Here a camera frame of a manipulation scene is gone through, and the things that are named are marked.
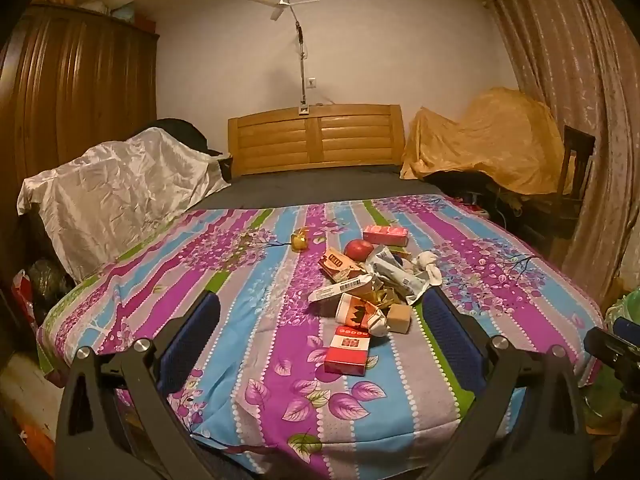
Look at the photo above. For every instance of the patterned beige curtain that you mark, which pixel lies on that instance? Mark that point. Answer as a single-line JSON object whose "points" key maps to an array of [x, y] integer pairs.
{"points": [[575, 85]]}

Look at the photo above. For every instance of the red plastic bag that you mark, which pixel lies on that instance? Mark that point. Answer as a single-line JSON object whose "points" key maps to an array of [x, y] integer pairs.
{"points": [[22, 295]]}

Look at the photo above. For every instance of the red cigarette pack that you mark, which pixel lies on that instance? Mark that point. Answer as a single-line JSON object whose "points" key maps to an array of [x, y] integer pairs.
{"points": [[346, 352]]}

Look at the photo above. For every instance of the striped floral bed sheet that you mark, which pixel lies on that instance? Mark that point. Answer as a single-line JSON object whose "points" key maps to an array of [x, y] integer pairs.
{"points": [[270, 340]]}

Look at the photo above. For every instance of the small white fan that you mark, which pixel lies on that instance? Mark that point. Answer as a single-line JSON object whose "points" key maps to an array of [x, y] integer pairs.
{"points": [[284, 1]]}

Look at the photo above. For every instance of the white bag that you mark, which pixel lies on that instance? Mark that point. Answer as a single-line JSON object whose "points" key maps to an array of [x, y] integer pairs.
{"points": [[107, 0]]}

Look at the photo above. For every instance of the white satin cloth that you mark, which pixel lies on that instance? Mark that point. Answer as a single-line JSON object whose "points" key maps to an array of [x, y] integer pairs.
{"points": [[125, 190]]}

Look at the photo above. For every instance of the orange and white paper cup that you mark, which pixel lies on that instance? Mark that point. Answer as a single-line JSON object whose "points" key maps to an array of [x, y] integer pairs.
{"points": [[352, 310]]}

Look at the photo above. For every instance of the yellow cloth cover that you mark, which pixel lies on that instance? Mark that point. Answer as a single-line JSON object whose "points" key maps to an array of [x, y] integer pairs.
{"points": [[480, 145]]}

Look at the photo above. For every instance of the orange patterned box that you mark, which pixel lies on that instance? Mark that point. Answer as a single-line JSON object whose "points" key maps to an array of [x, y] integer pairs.
{"points": [[336, 262]]}

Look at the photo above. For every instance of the brown wooden wardrobe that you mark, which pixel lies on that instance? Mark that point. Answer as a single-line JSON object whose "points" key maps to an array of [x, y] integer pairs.
{"points": [[75, 95]]}

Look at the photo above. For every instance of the beige block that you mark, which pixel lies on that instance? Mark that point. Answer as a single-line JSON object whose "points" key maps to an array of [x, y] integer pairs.
{"points": [[400, 318]]}

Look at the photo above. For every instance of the pink tissue pack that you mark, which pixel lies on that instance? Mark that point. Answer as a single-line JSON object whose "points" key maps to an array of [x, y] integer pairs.
{"points": [[385, 236]]}

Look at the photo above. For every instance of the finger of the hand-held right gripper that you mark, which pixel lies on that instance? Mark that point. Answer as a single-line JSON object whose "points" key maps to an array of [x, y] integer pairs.
{"points": [[627, 329], [605, 346]]}

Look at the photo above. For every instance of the white knitted sock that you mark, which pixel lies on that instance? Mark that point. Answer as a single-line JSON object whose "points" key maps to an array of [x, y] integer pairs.
{"points": [[425, 266]]}

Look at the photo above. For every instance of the red apple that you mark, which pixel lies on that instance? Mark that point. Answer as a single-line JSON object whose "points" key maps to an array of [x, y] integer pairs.
{"points": [[358, 250]]}

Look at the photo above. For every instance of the small yellow toy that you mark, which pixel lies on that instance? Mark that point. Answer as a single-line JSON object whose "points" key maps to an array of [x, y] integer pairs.
{"points": [[299, 242]]}

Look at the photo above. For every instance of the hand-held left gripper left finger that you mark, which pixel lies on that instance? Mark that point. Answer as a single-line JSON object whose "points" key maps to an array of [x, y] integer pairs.
{"points": [[187, 355]]}

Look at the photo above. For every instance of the dark plastic bag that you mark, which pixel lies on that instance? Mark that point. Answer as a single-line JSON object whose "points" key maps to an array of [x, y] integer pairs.
{"points": [[50, 280]]}

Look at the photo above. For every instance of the crumpled white tissue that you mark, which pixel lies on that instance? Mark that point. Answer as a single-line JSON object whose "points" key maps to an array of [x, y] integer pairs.
{"points": [[379, 322]]}

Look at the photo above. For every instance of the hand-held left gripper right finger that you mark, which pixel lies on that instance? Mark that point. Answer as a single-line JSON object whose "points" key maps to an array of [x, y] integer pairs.
{"points": [[452, 345]]}

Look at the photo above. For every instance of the blue and white wrapper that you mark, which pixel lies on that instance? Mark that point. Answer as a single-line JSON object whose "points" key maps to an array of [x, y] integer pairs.
{"points": [[395, 272]]}

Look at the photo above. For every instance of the wooden headboard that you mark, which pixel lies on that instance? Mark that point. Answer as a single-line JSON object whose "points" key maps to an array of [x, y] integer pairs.
{"points": [[315, 140]]}

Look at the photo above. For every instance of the dark wooden chair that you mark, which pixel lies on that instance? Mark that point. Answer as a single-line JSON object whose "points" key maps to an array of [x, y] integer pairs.
{"points": [[575, 160]]}

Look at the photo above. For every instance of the dark clothing pile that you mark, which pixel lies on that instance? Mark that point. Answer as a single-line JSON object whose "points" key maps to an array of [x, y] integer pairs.
{"points": [[182, 132]]}

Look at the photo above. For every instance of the white box with barcode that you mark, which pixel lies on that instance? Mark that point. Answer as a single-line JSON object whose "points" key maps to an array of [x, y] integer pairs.
{"points": [[337, 288]]}

